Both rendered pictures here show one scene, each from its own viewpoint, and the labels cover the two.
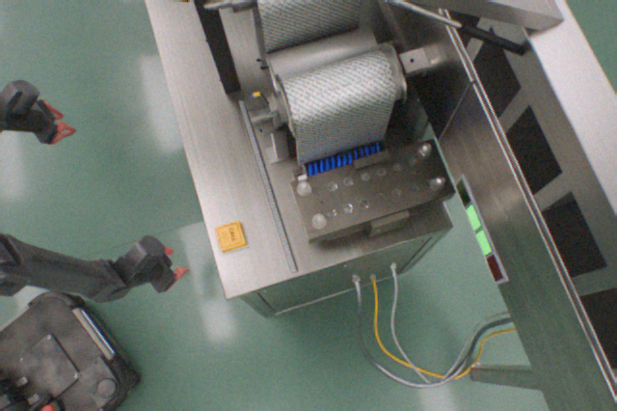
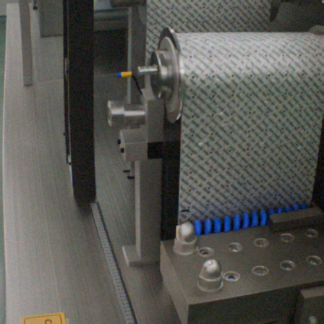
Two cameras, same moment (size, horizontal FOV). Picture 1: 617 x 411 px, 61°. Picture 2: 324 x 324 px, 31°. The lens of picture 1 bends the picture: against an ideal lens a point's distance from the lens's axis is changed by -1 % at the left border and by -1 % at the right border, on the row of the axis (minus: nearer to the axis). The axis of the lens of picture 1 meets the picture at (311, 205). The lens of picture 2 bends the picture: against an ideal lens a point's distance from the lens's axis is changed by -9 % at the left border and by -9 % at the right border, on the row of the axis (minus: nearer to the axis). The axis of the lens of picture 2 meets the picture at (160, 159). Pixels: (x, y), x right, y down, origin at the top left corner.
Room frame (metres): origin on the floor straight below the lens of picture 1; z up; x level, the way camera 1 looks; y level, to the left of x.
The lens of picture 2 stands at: (-0.31, 0.04, 1.56)
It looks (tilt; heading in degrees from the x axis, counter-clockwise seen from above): 28 degrees down; 1
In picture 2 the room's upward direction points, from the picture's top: 1 degrees clockwise
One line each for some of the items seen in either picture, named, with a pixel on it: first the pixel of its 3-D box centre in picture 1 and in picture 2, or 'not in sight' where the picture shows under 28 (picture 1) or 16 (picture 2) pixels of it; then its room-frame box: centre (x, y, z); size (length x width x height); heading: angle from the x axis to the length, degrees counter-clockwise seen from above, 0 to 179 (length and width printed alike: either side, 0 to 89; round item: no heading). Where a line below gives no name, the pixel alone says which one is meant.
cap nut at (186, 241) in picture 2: (304, 186); (186, 236); (0.43, 0.02, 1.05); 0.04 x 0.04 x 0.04
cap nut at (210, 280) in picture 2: (319, 219); (211, 273); (0.34, -0.02, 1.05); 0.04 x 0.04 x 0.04
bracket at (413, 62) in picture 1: (414, 61); not in sight; (0.63, -0.25, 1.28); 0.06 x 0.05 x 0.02; 105
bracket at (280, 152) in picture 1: (273, 133); (139, 183); (0.58, 0.09, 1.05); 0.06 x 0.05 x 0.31; 105
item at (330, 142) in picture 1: (342, 139); (254, 168); (0.53, -0.09, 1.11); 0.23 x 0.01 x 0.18; 105
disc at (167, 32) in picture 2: (285, 106); (169, 73); (0.55, 0.05, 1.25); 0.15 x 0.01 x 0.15; 15
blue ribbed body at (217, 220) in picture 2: (345, 158); (256, 221); (0.51, -0.10, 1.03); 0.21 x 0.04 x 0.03; 105
